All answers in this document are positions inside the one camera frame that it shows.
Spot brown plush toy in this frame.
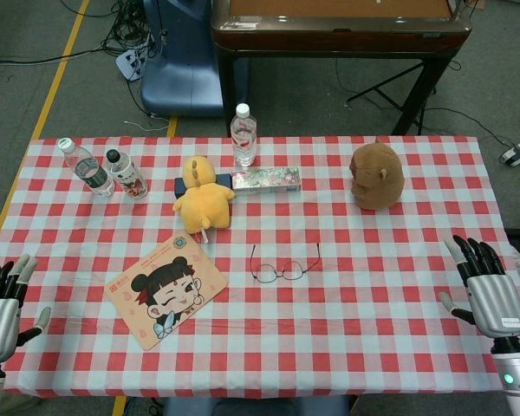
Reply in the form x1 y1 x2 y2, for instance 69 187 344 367
348 136 406 211

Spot black-rimmed eyeglasses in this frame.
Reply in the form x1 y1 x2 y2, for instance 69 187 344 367
249 242 322 283

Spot floral patterned box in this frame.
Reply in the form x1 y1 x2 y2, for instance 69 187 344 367
231 166 302 194

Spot black cable bundle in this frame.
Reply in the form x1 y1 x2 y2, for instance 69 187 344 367
98 0 159 60

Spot dark blue seat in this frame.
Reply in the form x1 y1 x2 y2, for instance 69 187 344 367
162 394 352 416

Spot blue machine base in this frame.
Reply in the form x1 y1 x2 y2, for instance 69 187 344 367
140 0 224 118

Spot white cap green label bottle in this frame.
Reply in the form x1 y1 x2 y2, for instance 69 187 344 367
58 137 115 198

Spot black cap water bottle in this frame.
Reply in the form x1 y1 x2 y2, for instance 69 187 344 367
105 148 150 200

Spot dark brown wooden table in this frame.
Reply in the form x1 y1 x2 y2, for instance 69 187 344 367
210 0 473 136

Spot yellow plush toy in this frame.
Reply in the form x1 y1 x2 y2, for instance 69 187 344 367
172 154 237 231

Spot cartoon girl mouse pad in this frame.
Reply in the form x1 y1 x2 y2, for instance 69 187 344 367
103 234 229 352

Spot red white checkered tablecloth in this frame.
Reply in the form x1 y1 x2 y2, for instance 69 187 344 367
0 134 520 399

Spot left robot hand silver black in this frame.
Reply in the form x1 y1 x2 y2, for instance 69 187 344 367
0 254 52 365

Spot white cap red label bottle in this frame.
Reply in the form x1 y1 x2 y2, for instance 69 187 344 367
230 103 258 168

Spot white power strip with plugs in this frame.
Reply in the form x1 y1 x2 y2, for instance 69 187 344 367
114 45 151 82

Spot dark blue box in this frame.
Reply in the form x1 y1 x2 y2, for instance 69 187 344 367
174 172 234 197

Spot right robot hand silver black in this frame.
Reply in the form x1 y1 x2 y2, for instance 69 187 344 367
439 235 520 343

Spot thin white cable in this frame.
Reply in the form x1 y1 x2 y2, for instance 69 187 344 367
123 113 171 132

